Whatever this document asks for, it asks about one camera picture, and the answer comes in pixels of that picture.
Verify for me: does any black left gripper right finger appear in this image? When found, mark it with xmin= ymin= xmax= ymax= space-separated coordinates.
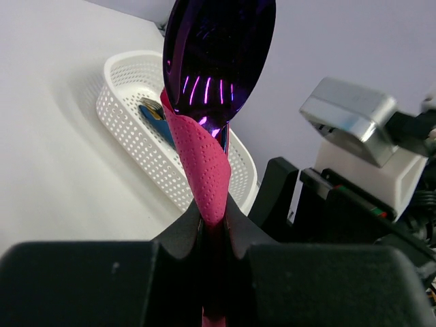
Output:
xmin=224 ymin=199 xmax=435 ymax=326

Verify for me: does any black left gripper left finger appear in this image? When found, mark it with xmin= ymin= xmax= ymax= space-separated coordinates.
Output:
xmin=1 ymin=204 xmax=202 ymax=326

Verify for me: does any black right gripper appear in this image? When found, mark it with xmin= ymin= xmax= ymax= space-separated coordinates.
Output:
xmin=247 ymin=156 xmax=436 ymax=304

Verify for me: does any pink paper napkin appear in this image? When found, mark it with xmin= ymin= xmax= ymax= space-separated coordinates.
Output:
xmin=160 ymin=89 xmax=231 ymax=326

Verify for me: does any purple metal spoon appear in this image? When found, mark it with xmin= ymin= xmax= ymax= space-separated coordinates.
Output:
xmin=163 ymin=0 xmax=277 ymax=151

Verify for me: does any blue packet in basket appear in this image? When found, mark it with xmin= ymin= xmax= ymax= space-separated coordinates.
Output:
xmin=138 ymin=97 xmax=176 ymax=149

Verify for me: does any white perforated plastic basket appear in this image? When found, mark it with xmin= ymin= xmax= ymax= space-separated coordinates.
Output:
xmin=95 ymin=50 xmax=258 ymax=214

